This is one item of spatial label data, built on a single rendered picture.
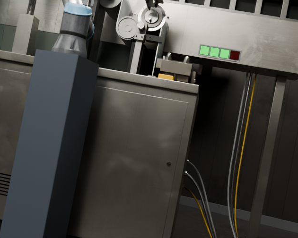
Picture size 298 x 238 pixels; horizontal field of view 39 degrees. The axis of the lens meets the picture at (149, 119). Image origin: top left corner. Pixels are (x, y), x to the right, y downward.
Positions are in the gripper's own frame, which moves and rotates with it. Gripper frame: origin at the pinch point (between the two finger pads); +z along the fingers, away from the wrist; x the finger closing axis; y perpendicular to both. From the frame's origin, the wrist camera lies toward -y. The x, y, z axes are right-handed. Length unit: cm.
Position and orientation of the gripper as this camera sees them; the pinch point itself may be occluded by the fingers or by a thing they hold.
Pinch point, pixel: (152, 5)
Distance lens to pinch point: 227.1
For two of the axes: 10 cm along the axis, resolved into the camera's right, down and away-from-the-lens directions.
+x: 7.8, -4.4, 4.5
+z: -0.4, 6.9, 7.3
